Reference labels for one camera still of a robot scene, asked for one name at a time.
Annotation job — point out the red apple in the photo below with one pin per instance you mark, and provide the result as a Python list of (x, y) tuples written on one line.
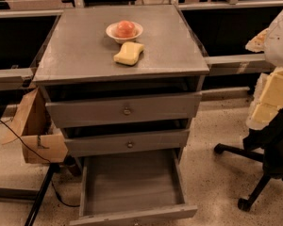
[(125, 29)]

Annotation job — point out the white bowl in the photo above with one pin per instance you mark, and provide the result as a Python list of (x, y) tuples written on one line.
[(111, 33)]

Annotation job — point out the grey open bottom drawer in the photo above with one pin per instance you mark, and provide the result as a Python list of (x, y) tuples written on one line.
[(132, 189)]

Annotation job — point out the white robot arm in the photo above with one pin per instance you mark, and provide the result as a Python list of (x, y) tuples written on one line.
[(273, 45)]

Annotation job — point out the yellow sponge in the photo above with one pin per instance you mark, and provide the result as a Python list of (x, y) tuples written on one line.
[(129, 53)]

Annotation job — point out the black stand leg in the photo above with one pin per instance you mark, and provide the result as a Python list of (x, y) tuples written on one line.
[(54, 167)]

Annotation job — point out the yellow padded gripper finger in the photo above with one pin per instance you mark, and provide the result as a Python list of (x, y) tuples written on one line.
[(256, 44), (268, 100)]

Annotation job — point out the black office chair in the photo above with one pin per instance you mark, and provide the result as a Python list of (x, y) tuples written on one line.
[(265, 146)]

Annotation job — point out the grey top drawer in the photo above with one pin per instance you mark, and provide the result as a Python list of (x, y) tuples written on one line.
[(156, 107)]

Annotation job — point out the brown cardboard box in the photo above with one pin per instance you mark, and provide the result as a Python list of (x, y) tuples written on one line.
[(41, 141)]

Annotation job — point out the grey drawer cabinet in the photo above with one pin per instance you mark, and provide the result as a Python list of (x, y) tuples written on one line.
[(122, 79)]

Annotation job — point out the grey middle drawer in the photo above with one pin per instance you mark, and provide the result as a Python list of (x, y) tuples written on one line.
[(127, 143)]

